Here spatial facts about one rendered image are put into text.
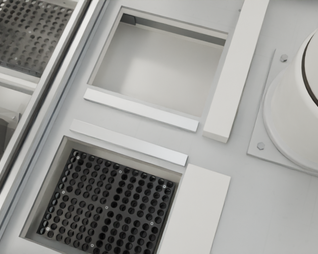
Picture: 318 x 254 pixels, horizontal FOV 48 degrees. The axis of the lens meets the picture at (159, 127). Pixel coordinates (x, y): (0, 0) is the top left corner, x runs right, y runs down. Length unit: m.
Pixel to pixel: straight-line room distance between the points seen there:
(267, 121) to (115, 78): 0.38
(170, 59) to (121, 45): 0.13
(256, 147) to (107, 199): 0.30
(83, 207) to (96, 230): 0.05
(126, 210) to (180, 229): 0.12
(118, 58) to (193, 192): 0.41
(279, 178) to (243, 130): 0.11
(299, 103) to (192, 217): 0.26
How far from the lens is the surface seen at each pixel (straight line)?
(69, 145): 0.82
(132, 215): 0.70
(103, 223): 0.70
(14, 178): 0.67
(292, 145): 0.65
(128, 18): 0.91
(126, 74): 0.87
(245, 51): 0.72
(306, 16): 0.84
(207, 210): 0.64
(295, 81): 0.55
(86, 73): 0.75
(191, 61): 0.87
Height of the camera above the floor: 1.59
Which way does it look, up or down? 71 degrees down
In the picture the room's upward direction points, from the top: 10 degrees counter-clockwise
